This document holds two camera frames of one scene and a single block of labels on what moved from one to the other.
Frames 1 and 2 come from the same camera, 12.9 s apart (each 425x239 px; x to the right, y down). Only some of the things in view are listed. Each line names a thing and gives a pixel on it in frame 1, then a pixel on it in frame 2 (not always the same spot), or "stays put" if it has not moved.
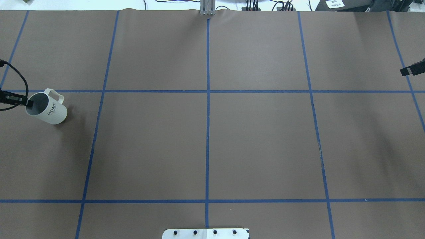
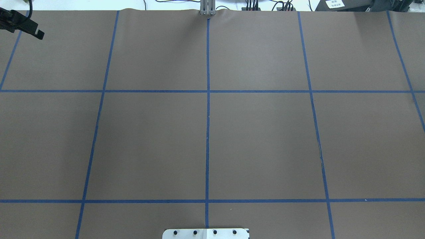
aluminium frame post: (207, 7) stays put
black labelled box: (344, 5) stays put
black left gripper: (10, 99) → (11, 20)
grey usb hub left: (244, 9) stays put
